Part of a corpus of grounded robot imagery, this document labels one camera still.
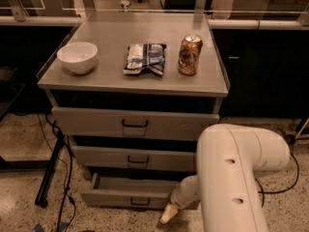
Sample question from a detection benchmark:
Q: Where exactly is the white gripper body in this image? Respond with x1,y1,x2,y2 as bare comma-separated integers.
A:
170,177,193,209

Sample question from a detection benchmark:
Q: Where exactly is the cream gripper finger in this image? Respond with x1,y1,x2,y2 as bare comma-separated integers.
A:
160,203,179,224

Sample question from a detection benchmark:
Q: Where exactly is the grey drawer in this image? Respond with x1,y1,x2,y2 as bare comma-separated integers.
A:
72,146,196,172
52,107,219,141
81,173,178,210

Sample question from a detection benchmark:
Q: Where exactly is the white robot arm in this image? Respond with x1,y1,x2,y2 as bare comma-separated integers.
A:
160,124,290,232

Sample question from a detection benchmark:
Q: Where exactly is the grey drawer cabinet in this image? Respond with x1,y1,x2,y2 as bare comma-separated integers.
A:
36,11,231,179

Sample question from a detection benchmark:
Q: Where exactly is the wheeled cart base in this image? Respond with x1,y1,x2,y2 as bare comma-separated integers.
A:
283,117,309,146

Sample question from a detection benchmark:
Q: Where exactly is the black stand leg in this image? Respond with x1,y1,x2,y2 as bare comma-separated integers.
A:
35,130,64,208

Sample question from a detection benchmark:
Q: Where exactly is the orange soda can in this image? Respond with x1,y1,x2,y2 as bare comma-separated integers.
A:
179,34,203,75

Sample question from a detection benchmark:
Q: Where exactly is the blue white snack bag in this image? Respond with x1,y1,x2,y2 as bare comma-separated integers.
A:
124,43,166,76

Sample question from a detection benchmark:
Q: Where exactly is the white ceramic bowl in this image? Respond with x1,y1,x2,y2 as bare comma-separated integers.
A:
57,42,98,74

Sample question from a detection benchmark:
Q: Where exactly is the clear bottle in background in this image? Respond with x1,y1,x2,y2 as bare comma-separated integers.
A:
121,0,130,12

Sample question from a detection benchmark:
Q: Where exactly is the black floor cable right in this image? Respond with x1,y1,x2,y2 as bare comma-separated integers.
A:
256,152,300,208

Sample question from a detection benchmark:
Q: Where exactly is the black floor cable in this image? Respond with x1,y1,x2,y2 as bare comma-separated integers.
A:
256,152,300,208
36,114,77,232

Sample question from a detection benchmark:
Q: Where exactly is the black floor cable left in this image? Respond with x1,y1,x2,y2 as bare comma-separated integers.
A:
36,114,77,232

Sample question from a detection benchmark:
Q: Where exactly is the white horizontal rail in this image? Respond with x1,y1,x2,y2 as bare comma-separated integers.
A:
0,16,309,31

